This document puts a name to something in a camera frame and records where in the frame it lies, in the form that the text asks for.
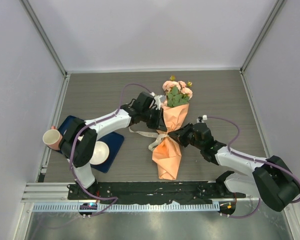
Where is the dark blue tray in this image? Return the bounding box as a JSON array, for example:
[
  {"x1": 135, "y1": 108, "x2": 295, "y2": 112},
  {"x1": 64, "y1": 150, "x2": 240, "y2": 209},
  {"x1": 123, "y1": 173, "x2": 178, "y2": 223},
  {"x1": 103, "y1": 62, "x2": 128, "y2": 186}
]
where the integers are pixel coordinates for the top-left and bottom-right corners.
[{"x1": 57, "y1": 115, "x2": 125, "y2": 173}]

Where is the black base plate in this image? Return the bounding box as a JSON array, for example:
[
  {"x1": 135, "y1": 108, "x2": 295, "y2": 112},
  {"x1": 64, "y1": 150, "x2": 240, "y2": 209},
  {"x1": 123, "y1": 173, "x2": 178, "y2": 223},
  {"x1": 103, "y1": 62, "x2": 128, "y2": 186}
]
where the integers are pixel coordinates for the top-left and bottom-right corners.
[{"x1": 67, "y1": 181, "x2": 247, "y2": 205}]

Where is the cream ribbon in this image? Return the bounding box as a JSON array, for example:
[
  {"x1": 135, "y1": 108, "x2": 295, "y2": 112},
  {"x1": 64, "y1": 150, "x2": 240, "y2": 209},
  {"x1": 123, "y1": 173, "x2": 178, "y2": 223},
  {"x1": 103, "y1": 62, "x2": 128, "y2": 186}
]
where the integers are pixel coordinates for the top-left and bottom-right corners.
[{"x1": 128, "y1": 127, "x2": 168, "y2": 152}]

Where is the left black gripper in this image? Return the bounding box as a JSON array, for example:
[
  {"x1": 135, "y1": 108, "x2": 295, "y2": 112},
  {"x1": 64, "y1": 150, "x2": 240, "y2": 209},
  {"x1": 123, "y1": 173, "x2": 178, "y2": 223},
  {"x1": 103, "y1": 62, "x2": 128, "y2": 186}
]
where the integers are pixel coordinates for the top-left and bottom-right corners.
[{"x1": 141, "y1": 107, "x2": 167, "y2": 132}]

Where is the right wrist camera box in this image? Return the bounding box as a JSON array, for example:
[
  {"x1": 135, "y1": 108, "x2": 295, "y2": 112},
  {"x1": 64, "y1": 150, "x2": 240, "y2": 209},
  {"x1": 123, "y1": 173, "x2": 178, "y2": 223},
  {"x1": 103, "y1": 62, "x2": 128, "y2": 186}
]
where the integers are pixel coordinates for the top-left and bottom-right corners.
[{"x1": 196, "y1": 115, "x2": 208, "y2": 123}]

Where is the kraft wrapping paper sheet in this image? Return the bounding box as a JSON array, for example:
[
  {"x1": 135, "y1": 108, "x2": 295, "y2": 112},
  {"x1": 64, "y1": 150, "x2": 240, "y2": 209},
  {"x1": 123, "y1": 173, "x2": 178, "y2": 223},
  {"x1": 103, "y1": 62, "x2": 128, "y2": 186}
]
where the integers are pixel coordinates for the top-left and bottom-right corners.
[{"x1": 152, "y1": 104, "x2": 189, "y2": 180}]

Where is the white bowl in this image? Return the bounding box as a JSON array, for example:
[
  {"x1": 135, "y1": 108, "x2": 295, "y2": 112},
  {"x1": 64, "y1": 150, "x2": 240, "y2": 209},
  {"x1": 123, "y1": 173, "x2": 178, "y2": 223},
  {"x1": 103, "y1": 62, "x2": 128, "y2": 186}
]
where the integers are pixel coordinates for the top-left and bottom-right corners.
[{"x1": 89, "y1": 141, "x2": 110, "y2": 165}]

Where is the pink cup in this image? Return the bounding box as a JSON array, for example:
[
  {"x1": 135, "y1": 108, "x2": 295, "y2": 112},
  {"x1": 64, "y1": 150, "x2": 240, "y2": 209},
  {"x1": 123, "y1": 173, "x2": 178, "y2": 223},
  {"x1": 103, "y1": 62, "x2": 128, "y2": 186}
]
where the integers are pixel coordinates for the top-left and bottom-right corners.
[{"x1": 42, "y1": 126, "x2": 63, "y2": 151}]

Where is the slotted white cable duct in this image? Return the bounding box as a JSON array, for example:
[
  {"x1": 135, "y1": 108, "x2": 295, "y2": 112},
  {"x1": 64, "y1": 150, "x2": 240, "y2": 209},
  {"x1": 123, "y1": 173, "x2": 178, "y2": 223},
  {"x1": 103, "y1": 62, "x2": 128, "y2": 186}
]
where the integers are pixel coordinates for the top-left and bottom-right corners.
[{"x1": 32, "y1": 201, "x2": 220, "y2": 213}]

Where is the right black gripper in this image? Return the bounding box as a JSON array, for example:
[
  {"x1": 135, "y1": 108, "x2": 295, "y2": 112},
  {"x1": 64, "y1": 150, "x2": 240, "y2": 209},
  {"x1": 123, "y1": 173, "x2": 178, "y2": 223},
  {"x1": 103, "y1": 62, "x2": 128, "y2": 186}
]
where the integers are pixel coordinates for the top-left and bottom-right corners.
[{"x1": 168, "y1": 122, "x2": 204, "y2": 150}]

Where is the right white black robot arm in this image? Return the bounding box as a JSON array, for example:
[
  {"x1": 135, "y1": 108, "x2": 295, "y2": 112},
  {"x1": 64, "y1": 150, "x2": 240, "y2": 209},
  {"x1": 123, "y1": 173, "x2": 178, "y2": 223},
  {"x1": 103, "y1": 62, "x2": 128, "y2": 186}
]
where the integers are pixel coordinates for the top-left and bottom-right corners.
[{"x1": 168, "y1": 122, "x2": 300, "y2": 212}]

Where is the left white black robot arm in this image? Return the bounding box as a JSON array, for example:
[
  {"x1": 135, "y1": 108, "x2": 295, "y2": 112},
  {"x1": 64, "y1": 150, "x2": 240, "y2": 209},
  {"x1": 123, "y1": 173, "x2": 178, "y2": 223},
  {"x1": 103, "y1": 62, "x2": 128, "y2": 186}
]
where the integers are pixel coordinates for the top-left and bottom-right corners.
[{"x1": 59, "y1": 91, "x2": 167, "y2": 200}]

